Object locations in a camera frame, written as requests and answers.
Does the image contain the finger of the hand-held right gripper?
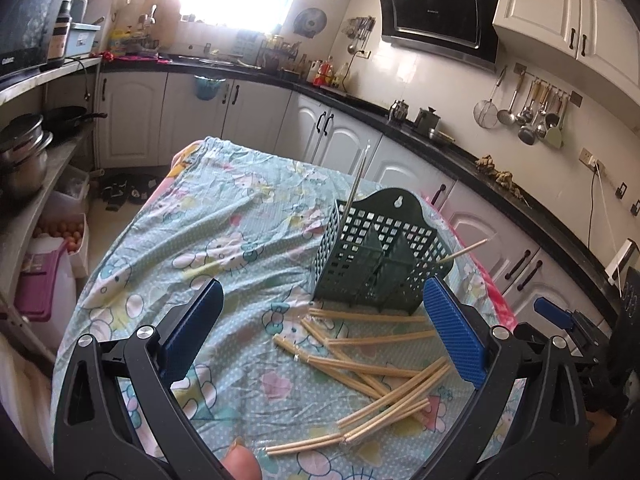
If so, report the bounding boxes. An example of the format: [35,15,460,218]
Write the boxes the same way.
[533,297,577,332]

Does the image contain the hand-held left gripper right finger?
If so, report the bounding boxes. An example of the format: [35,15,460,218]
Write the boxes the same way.
[412,275,591,480]

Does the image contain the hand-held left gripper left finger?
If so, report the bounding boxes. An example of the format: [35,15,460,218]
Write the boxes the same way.
[52,278,228,480]

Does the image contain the pile of bamboo chopsticks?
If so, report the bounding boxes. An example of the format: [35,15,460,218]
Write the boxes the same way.
[265,307,453,458]

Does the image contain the bamboo chopstick pair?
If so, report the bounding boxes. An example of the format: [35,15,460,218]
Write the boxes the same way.
[273,335,423,378]
[439,238,489,263]

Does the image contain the green plastic utensil basket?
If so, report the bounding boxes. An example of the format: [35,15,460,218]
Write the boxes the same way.
[311,187,460,317]

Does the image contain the metal chopstick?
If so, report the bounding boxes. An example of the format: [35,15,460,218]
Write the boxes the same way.
[348,144,372,211]

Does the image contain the person's left hand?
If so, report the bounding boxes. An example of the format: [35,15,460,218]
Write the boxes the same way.
[220,439,264,480]

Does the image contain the pink patterned cloth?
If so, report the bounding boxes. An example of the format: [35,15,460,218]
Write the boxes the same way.
[419,191,519,332]

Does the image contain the cartoon printed tablecloth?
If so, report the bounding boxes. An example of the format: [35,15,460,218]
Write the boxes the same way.
[50,136,518,480]

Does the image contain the black slippers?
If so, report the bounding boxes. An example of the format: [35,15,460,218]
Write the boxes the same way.
[100,172,159,207]

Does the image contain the pink plastic bin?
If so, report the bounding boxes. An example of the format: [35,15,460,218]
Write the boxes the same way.
[14,240,69,324]

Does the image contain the clear box of eggs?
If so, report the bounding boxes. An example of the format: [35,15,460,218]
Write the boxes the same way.
[30,190,91,279]

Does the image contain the green spatula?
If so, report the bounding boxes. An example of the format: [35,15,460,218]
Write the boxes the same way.
[545,95,567,150]

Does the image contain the stone shelf unit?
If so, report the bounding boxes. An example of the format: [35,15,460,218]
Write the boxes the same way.
[0,55,104,281]

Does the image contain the blue plastic bag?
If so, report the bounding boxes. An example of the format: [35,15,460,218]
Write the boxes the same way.
[192,75,221,102]

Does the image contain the stacked steel pots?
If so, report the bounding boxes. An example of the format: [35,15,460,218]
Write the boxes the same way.
[0,114,54,202]

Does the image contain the black frying pan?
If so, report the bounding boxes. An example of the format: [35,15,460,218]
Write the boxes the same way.
[40,105,109,137]

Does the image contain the wooden cutting board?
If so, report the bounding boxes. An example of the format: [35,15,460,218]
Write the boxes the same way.
[145,0,182,54]

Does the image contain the small hanging kitchen tools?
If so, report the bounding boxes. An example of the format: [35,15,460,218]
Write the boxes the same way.
[342,15,378,56]

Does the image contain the black range hood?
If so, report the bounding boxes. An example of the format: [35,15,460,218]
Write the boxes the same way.
[371,0,501,73]

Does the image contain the dark glass bottle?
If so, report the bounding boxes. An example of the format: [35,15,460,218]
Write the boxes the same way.
[49,0,72,61]

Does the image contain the black microwave oven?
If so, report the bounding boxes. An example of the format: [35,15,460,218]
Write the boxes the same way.
[0,0,74,84]

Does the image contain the white power cable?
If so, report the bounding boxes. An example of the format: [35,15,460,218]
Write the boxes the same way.
[590,160,622,273]

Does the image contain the wire mesh strainer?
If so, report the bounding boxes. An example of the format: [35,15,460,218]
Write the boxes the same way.
[473,67,508,128]

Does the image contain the wall utensil rail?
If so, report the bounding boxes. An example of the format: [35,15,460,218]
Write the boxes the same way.
[514,62,584,108]

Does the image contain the black wire spice rack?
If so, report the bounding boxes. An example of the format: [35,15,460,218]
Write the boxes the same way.
[259,35,302,74]

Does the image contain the white wall cabinet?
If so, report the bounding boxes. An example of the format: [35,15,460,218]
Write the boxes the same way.
[492,0,640,133]

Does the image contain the round wall fan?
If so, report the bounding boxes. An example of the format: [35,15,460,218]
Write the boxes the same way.
[293,7,328,38]

